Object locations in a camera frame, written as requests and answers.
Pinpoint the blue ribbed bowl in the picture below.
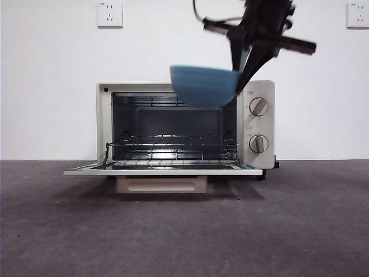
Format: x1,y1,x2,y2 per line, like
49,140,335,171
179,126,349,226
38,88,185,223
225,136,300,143
169,65,243,110

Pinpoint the oven door with beige handle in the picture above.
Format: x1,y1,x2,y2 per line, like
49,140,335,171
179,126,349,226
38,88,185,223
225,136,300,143
63,161,263,194

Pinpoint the round beige oven knob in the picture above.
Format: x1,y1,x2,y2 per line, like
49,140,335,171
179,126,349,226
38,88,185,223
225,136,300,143
248,134,269,154
248,97,269,118

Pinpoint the cream toaster oven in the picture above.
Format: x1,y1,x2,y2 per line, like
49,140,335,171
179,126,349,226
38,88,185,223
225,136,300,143
63,80,280,194

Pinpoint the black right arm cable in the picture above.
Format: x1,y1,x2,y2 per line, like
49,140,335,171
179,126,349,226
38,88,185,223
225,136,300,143
193,0,242,24

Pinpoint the white wall socket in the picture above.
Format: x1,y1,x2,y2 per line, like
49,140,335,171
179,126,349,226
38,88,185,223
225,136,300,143
347,2,369,29
97,1,123,29

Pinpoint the metal wire oven rack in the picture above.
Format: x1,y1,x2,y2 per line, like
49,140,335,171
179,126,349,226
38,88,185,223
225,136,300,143
105,134,239,162

